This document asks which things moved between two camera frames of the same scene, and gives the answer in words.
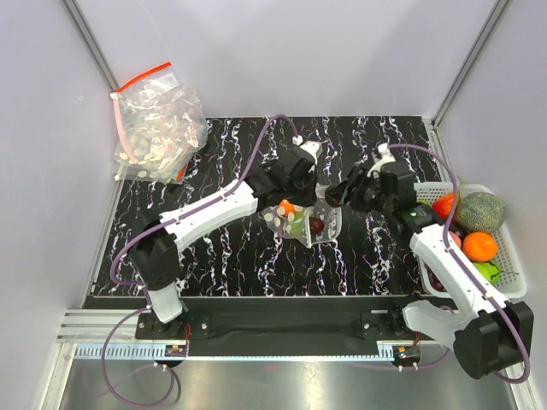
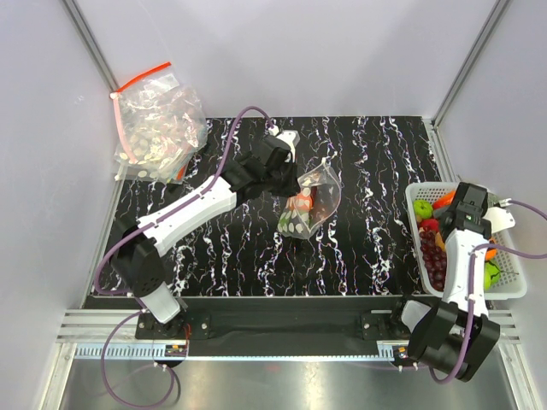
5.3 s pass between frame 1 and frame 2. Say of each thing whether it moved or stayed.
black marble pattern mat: stayed
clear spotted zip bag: moved
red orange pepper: stayed
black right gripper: moved
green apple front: stayed
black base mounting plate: stayed
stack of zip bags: stayed
